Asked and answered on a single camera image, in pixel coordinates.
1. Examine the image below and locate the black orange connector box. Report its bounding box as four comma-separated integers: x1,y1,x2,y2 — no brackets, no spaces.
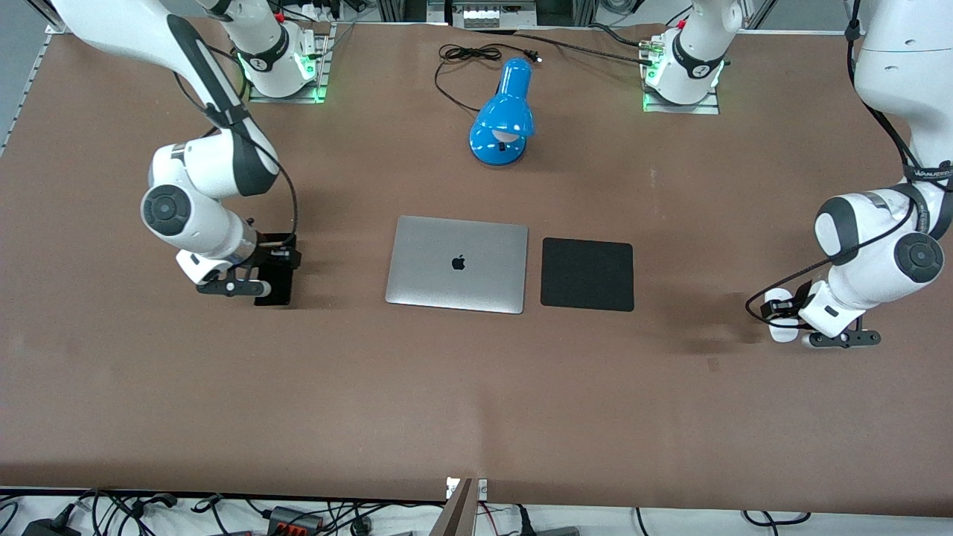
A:
267,505,326,534

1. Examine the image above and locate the black mouse pad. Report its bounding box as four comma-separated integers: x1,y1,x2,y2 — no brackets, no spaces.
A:
541,237,635,313

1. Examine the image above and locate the white computer mouse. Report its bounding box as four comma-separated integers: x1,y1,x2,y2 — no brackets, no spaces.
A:
765,288,802,344

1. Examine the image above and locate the black looped floor cable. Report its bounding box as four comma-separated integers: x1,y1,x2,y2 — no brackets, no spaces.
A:
741,509,812,526

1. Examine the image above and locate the blue desk lamp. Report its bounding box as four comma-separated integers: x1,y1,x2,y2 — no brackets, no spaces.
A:
469,57,535,167

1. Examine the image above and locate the black power adapter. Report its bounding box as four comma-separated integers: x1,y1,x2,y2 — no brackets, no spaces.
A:
21,516,81,536

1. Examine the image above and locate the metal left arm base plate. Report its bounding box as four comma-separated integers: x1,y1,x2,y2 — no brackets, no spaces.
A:
642,71,721,115

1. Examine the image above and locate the white power strip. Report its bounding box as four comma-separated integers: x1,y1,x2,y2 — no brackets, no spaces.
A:
462,4,538,29

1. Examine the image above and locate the black lamp power cord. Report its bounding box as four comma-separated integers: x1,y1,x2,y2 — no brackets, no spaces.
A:
434,43,542,114

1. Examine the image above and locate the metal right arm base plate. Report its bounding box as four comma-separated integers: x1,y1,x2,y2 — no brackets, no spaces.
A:
248,22,337,103

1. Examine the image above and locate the black smartphone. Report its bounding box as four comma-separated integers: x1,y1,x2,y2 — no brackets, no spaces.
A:
254,264,293,307

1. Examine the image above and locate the silver laptop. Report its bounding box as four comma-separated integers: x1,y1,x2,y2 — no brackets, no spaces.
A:
385,215,529,315

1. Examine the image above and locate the grey beam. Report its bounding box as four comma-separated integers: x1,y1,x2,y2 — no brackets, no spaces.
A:
430,479,477,536

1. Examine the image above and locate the black braided cable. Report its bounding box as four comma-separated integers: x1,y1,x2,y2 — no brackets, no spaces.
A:
512,31,656,68

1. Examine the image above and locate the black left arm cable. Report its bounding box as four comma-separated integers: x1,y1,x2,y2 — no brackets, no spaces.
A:
746,0,953,330

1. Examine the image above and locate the aluminium table rail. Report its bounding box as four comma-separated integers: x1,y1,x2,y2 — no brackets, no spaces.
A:
0,30,57,157

